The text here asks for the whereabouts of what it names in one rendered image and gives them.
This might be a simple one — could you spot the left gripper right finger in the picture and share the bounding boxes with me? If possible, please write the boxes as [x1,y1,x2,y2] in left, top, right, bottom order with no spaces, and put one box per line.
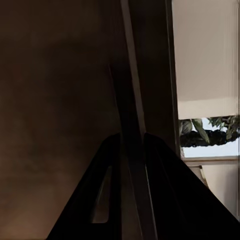
[144,133,240,240]

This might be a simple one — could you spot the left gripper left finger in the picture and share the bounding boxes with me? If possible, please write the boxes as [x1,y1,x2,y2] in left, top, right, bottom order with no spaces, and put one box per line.
[46,133,122,240]

